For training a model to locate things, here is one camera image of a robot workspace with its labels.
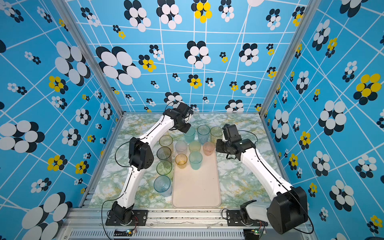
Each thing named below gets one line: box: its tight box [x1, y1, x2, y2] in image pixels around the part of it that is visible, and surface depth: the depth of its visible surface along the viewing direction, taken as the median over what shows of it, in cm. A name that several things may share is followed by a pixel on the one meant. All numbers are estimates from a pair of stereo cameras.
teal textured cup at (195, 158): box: [189, 151, 203, 170], surface depth 93 cm
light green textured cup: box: [189, 141, 202, 152], surface depth 94 cm
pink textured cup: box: [203, 141, 216, 156], surface depth 98 cm
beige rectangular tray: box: [172, 148, 221, 209], surface depth 86 cm
